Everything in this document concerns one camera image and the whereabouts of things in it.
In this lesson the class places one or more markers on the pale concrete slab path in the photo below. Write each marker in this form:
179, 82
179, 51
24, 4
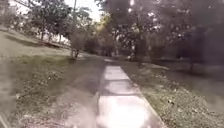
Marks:
121, 106

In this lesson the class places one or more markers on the row of trees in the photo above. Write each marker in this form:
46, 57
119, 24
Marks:
140, 30

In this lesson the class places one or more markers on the thin pole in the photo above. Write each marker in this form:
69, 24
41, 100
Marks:
74, 20

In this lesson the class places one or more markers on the grass slope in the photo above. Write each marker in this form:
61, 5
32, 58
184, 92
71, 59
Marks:
36, 75

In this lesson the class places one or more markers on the leaf-strewn grass verge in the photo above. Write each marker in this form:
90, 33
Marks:
176, 108

